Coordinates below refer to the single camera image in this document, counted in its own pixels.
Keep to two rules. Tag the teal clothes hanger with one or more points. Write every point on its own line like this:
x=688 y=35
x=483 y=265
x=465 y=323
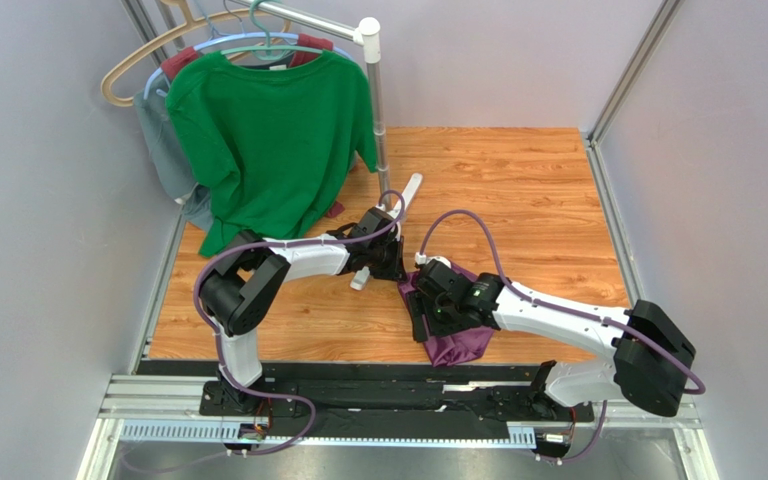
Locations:
x=267 y=50

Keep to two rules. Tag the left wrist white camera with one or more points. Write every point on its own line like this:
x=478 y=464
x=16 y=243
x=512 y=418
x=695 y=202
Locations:
x=391 y=216

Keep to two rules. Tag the white clothes rack stand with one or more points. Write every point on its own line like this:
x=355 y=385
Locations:
x=367 y=35

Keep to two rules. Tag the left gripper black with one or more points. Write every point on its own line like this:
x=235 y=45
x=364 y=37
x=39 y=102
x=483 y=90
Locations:
x=395 y=271

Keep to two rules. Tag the aluminium frame rail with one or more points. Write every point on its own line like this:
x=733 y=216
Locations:
x=607 y=163

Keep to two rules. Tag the purple cloth napkin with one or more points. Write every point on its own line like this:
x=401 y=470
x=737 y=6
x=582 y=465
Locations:
x=455 y=349

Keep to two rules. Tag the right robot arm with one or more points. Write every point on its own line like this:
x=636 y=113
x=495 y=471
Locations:
x=640 y=354

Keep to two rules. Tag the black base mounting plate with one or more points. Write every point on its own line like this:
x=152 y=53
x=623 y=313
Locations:
x=399 y=401

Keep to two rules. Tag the green t-shirt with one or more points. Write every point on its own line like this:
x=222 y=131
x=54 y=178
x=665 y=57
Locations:
x=273 y=147

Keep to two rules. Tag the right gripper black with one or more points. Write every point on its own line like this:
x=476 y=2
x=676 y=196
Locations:
x=416 y=309

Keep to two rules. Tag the grey garment on rack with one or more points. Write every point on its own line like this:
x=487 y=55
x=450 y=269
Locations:
x=171 y=163

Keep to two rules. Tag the wooden clothes hanger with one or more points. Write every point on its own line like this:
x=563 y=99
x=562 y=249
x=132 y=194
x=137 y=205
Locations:
x=182 y=18

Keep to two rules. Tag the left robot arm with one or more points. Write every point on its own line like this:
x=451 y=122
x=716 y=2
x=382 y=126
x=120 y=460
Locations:
x=235 y=290

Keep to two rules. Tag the light blue clothes hanger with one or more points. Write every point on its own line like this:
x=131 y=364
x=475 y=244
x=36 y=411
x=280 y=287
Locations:
x=237 y=41

